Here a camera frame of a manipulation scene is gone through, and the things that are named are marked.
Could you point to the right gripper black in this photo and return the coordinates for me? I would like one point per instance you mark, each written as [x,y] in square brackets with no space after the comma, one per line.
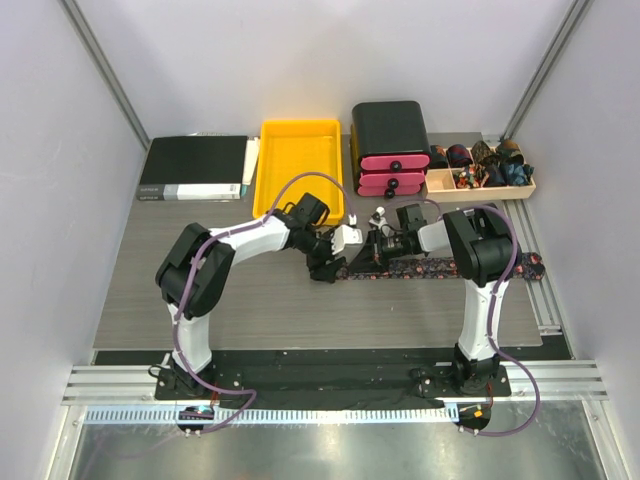
[373,258]

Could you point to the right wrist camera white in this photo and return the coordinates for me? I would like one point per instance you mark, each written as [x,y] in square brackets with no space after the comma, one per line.
[378,222]

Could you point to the black binder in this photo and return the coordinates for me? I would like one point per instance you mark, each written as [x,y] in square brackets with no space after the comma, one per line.
[193,167]

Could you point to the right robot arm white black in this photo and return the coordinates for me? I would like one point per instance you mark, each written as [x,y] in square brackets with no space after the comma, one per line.
[485,252]

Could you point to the white slotted cable duct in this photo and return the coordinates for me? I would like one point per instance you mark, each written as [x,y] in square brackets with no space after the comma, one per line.
[184,415]

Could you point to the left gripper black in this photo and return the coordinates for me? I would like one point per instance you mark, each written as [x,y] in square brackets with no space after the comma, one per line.
[326,274]

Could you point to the black pink drawer unit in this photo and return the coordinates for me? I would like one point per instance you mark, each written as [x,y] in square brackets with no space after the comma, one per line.
[389,148]

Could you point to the rolled orange dark tie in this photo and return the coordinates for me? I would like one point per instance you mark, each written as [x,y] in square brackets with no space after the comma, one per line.
[509,150]

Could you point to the yellow plastic tray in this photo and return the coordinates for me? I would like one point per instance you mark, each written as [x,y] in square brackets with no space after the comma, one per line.
[291,153]

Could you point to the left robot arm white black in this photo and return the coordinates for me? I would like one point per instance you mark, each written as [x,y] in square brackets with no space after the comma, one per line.
[193,276]

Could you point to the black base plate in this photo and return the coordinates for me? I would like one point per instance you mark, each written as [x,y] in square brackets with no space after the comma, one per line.
[327,380]

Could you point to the dark patterned necktie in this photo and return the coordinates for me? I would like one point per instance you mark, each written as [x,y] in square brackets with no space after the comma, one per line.
[529,267]

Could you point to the rolled red patterned tie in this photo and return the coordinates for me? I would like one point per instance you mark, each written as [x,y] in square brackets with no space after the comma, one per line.
[459,156]

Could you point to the rolled blue tie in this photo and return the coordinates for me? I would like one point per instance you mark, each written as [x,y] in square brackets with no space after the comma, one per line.
[517,174]

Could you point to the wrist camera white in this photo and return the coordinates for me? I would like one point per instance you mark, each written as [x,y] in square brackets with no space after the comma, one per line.
[345,235]
[378,222]

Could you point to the white teal pen box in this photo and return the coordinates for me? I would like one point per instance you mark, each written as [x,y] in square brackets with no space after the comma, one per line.
[252,150]

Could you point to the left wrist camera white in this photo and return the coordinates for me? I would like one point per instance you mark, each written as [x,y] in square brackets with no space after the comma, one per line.
[345,235]

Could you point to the rolled navy tie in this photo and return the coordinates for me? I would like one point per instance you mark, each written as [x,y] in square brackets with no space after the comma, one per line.
[492,175]

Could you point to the wooden compartment box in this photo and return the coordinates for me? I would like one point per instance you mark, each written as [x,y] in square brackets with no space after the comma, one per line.
[440,186]

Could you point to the rolled brown patterned tie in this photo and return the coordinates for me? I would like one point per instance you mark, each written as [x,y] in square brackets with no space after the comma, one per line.
[483,155]

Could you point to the rolled floral tie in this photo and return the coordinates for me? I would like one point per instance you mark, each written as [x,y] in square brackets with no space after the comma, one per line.
[468,177]

